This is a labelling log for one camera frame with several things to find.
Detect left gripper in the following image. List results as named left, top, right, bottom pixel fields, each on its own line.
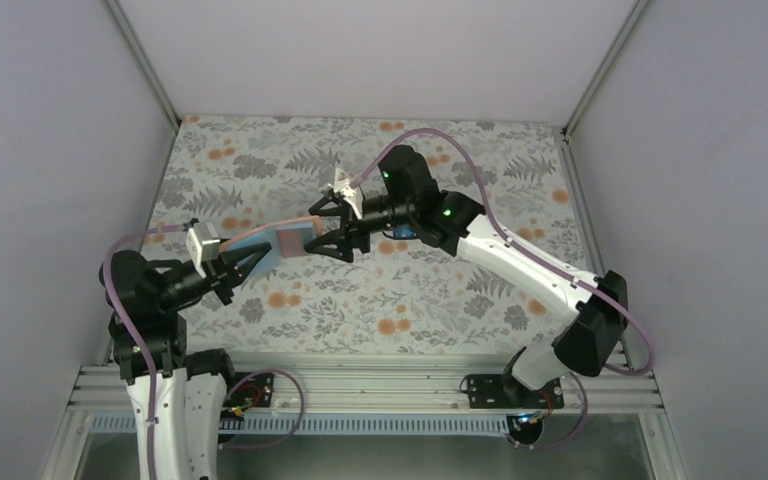
left=155, top=236, right=269, bottom=310

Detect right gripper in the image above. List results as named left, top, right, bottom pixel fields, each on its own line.
left=304, top=194, right=415, bottom=262

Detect blue credit card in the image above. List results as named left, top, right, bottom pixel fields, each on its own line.
left=391, top=225, right=416, bottom=240

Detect red credit card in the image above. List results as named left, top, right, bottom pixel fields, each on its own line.
left=276, top=225, right=316, bottom=259

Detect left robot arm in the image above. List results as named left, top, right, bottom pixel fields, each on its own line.
left=100, top=242, right=272, bottom=479

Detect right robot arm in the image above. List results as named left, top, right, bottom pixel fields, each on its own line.
left=305, top=145, right=629, bottom=407

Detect floral table mat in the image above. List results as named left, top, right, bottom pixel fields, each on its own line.
left=152, top=115, right=586, bottom=354

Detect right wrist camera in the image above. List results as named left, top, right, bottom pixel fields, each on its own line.
left=319, top=166, right=364, bottom=219

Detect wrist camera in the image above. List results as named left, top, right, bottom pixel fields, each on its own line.
left=319, top=166, right=364, bottom=219
left=185, top=219, right=221, bottom=278

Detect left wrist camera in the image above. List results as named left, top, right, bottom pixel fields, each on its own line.
left=185, top=219, right=221, bottom=278

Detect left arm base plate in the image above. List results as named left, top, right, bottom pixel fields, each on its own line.
left=220, top=373, right=275, bottom=418

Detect aluminium rail frame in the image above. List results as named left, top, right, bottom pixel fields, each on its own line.
left=69, top=351, right=665, bottom=415

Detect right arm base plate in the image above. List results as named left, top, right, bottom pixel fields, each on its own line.
left=458, top=374, right=565, bottom=410

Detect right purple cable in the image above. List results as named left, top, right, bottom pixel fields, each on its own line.
left=350, top=128, right=657, bottom=452

